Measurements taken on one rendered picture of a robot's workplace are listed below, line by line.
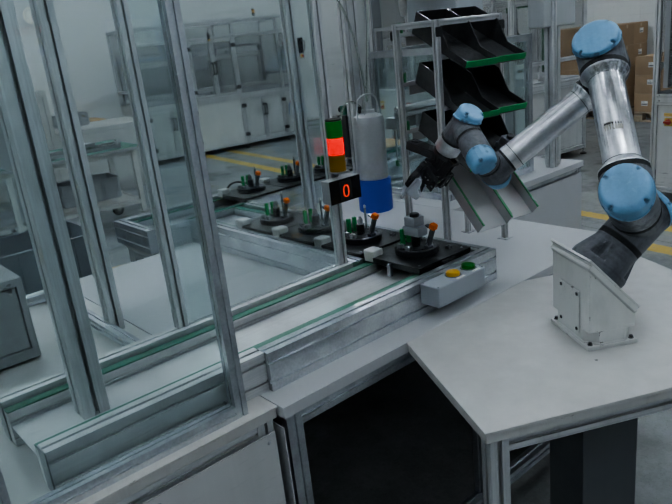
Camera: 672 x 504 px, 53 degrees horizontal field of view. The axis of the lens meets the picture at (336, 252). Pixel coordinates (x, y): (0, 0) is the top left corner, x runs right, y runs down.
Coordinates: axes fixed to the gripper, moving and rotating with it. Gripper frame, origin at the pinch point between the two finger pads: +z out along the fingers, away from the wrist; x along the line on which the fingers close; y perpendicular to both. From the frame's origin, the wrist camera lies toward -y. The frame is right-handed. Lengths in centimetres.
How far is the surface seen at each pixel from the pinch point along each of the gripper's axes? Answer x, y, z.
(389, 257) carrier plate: -9.2, 10.9, 16.4
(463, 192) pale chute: 21.5, 5.6, 1.8
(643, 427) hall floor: 91, 102, 65
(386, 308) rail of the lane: -32.2, 29.1, 5.5
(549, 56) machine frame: 164, -58, 15
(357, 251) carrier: -10.4, 0.8, 25.2
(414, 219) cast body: -2.1, 7.3, 4.5
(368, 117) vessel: 56, -65, 40
